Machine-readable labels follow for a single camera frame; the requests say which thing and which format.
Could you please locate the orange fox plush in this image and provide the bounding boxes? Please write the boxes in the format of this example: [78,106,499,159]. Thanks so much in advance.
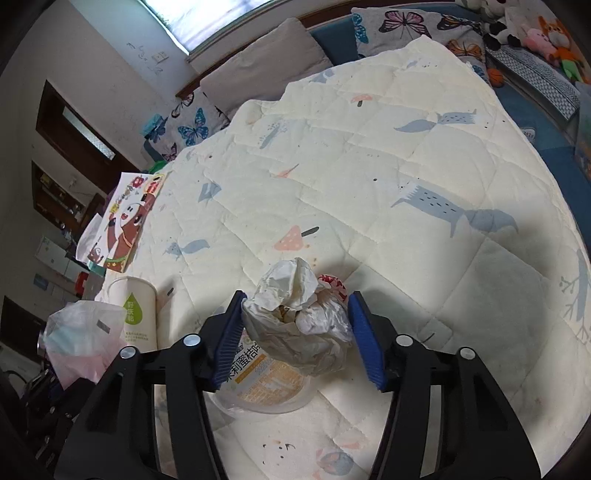
[538,16,585,84]

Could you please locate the red spotted wrapper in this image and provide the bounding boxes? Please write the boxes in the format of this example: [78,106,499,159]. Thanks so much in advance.
[316,273,348,301]

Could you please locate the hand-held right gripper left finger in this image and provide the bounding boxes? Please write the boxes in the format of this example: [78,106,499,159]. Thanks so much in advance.
[55,290,247,480]

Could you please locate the pink plush toy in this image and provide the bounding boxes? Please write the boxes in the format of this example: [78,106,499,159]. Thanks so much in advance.
[521,27,557,58]

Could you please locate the wooden shelf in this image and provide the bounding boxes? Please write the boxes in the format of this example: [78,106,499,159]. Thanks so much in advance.
[31,159,107,232]

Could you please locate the butterfly print pillow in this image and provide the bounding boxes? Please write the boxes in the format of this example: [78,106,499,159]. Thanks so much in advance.
[351,7,490,79]
[141,88,232,162]

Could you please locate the grey striped cushion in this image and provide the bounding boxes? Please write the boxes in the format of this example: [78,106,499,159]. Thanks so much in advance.
[489,46,580,112]

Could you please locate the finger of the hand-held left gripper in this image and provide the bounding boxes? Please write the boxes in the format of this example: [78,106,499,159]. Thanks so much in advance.
[28,362,95,418]

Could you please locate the clear storage box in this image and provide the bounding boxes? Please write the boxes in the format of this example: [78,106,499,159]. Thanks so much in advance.
[573,88,591,181]

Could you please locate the window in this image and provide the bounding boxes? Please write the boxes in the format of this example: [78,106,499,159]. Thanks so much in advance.
[141,0,296,54]

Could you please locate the black and white cow plush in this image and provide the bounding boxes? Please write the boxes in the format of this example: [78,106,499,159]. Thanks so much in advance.
[480,0,525,51]

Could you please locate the pink and blue plastic bag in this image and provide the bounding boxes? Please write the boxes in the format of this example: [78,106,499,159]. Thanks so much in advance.
[38,300,130,386]

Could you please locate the white paper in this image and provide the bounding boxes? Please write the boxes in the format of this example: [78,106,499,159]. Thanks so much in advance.
[242,257,355,377]

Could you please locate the lidded plastic cup orange label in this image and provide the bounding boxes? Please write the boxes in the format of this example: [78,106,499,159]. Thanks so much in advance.
[205,332,319,415]

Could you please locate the cartoon bear picture book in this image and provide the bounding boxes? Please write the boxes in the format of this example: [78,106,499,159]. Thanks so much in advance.
[75,171,168,274]

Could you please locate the dark wooden door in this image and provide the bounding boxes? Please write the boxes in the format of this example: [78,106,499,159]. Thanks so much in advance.
[36,79,148,185]

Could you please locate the cream printed quilt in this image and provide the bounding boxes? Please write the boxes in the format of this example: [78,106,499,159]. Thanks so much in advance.
[69,36,591,480]

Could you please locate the white paper cup green label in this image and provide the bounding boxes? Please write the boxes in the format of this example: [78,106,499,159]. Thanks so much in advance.
[107,276,158,354]

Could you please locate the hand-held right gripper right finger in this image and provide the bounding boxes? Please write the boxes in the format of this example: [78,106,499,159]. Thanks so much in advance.
[347,291,541,480]

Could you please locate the grey pillow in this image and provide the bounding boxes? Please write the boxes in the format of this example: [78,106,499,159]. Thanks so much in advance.
[199,17,333,112]

